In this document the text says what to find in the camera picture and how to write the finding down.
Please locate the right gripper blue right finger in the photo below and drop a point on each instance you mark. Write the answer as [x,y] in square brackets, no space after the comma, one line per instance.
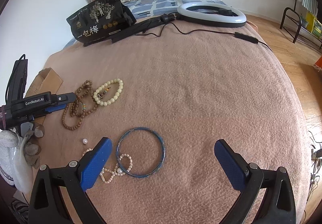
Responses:
[277,205]

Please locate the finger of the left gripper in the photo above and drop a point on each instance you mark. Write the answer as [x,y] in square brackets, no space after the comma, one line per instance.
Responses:
[63,99]

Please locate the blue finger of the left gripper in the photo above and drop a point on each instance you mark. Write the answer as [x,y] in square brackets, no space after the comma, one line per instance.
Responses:
[51,109]

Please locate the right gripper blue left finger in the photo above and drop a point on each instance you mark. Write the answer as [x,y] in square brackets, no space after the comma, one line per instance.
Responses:
[47,204]

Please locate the blue bangle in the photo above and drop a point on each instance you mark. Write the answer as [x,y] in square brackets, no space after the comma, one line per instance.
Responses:
[140,153]

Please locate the white gloved left hand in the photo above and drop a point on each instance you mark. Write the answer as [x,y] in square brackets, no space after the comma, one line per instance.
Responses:
[20,155]

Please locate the black snack bag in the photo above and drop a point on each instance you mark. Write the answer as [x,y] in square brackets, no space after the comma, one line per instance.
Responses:
[99,20]

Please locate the blue checked bed sheet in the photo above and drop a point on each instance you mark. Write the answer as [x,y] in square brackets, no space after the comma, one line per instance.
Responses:
[149,8]

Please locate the orange cardboard box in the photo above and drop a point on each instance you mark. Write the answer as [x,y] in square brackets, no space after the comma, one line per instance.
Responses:
[318,65]

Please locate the black metal rack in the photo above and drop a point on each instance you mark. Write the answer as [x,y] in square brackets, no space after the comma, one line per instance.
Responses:
[301,22]

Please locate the black ring light stand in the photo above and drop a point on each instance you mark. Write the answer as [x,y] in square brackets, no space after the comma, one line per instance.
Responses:
[141,27]

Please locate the white ring light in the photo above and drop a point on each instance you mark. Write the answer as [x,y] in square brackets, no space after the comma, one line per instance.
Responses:
[211,14]

